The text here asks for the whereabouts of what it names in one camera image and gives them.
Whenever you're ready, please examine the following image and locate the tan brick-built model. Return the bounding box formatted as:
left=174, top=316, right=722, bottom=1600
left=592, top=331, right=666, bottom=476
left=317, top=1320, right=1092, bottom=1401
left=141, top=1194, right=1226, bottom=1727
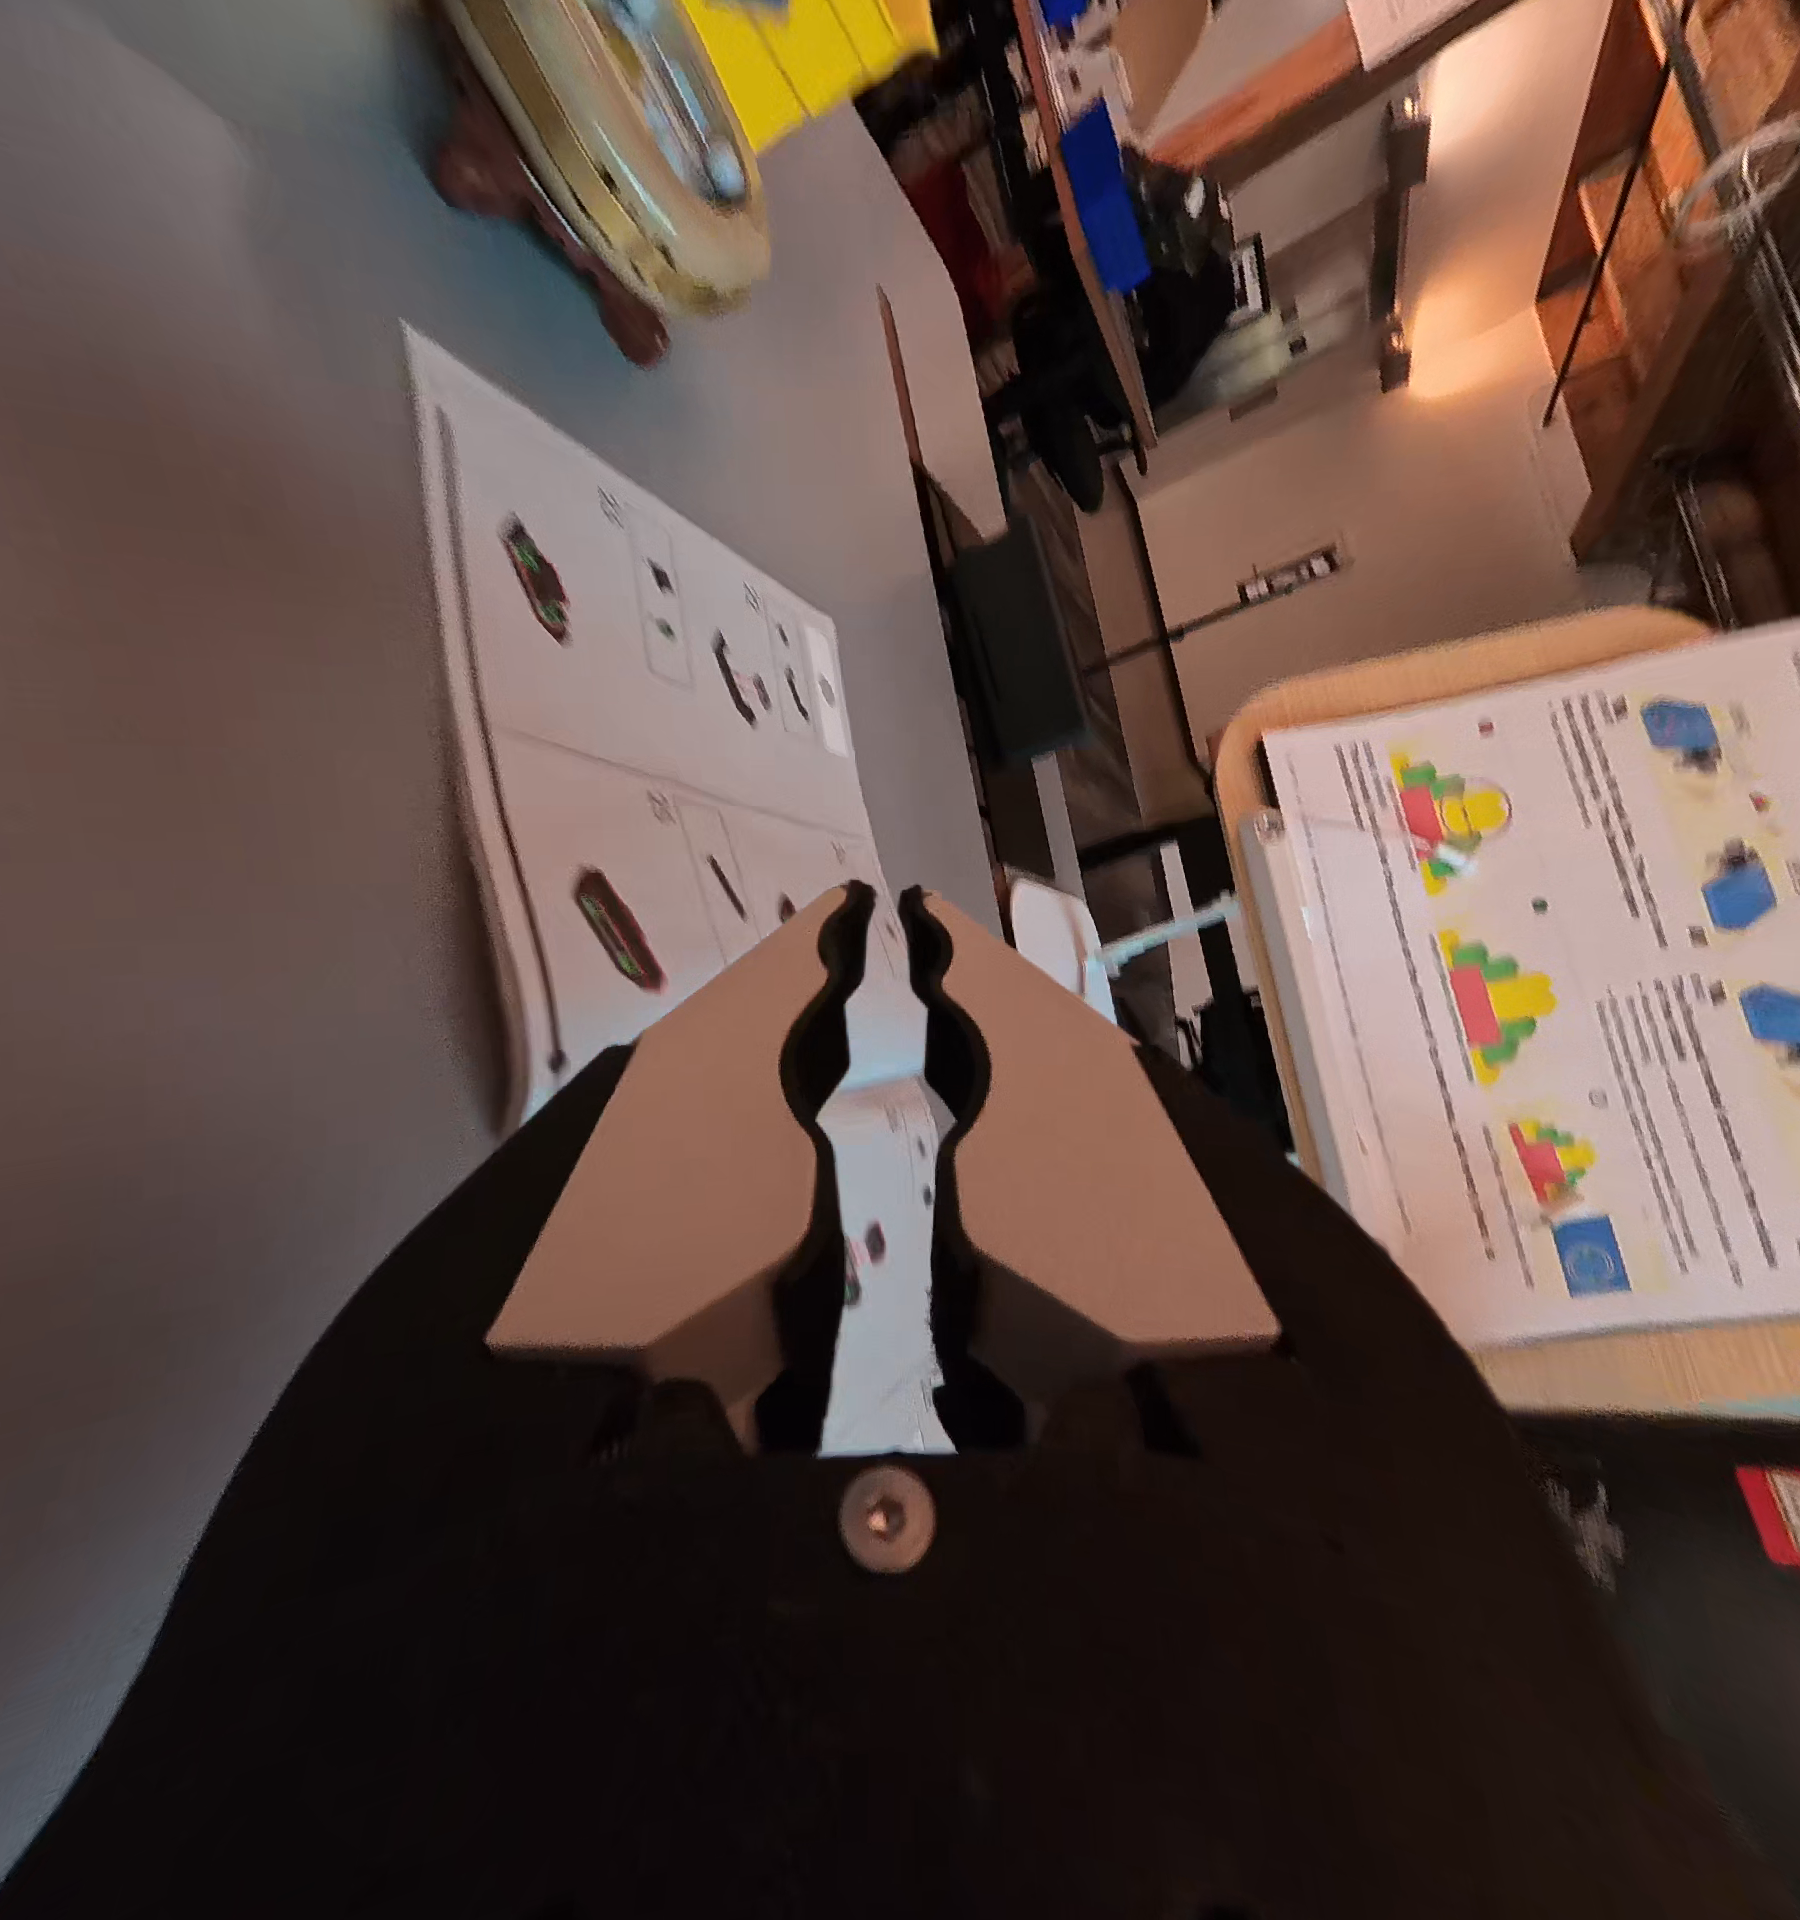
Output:
left=427, top=0, right=773, bottom=369

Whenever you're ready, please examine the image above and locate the black wall lamp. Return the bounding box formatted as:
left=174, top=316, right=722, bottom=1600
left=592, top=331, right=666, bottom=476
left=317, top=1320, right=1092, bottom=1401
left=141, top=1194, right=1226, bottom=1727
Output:
left=1373, top=89, right=1435, bottom=394

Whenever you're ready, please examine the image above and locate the grey desk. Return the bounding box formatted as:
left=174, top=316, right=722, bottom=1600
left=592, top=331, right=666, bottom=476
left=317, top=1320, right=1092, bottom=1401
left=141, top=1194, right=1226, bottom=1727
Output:
left=0, top=0, right=1015, bottom=1920

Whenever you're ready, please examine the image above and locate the black box with red logo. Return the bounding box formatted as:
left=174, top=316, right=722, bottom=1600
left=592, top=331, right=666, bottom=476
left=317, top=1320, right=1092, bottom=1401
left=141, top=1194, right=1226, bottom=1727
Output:
left=1500, top=1403, right=1800, bottom=1920

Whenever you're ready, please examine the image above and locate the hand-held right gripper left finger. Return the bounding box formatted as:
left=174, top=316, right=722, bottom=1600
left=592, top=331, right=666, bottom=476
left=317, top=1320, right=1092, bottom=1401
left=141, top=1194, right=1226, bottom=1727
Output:
left=485, top=880, right=880, bottom=1457

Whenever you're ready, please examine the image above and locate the black office chair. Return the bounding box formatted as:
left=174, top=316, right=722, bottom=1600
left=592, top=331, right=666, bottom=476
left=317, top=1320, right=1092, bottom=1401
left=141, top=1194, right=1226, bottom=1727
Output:
left=1012, top=293, right=1141, bottom=511

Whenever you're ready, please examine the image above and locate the white building instruction booklet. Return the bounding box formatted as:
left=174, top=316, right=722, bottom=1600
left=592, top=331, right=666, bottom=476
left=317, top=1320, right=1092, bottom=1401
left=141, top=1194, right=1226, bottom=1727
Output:
left=401, top=319, right=962, bottom=1457

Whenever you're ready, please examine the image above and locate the black bag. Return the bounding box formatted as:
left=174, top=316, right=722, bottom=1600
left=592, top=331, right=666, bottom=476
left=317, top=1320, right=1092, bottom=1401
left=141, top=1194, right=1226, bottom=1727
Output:
left=1132, top=150, right=1270, bottom=408

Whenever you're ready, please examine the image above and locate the brown wooden strip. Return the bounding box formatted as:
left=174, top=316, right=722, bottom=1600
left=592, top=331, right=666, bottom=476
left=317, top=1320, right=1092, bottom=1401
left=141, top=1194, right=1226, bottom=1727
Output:
left=877, top=285, right=931, bottom=470

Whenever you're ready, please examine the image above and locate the brown wooden table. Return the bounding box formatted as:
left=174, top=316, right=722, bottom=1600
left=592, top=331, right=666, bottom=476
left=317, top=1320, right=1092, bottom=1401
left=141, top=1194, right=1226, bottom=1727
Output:
left=1012, top=0, right=1160, bottom=452

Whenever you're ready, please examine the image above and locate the wooden ceiling beam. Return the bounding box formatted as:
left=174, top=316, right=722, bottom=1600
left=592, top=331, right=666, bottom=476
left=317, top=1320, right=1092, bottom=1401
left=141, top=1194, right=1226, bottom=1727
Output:
left=1147, top=0, right=1518, bottom=174

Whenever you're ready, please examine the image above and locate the yellow plastic bin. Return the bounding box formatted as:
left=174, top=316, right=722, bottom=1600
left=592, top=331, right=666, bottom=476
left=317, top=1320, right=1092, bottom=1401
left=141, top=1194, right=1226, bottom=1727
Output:
left=682, top=0, right=939, bottom=152

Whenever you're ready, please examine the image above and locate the white cable coil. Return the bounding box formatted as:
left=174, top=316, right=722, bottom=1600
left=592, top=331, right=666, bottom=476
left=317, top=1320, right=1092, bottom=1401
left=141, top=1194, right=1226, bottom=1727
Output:
left=1680, top=121, right=1800, bottom=249

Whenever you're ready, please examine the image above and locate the black floor stand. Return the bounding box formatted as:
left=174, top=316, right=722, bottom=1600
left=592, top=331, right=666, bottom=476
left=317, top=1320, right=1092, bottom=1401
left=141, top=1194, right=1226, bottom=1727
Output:
left=1088, top=600, right=1248, bottom=678

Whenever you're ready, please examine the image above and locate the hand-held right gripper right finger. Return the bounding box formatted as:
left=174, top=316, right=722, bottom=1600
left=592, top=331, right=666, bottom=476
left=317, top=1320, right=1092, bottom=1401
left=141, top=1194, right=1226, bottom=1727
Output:
left=900, top=885, right=1281, bottom=1457

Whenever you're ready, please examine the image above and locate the light wooden board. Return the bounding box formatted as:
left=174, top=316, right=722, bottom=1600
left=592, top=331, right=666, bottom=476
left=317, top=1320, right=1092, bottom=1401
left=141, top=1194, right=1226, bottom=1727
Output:
left=1211, top=605, right=1800, bottom=1412

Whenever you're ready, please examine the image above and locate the red bag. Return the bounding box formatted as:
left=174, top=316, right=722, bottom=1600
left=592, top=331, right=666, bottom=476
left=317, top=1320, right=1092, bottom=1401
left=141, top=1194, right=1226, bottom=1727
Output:
left=900, top=141, right=1006, bottom=347

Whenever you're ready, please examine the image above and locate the white paper notice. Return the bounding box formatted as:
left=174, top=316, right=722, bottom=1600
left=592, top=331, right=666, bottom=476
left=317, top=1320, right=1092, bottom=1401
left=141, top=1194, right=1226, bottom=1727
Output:
left=1342, top=0, right=1518, bottom=68

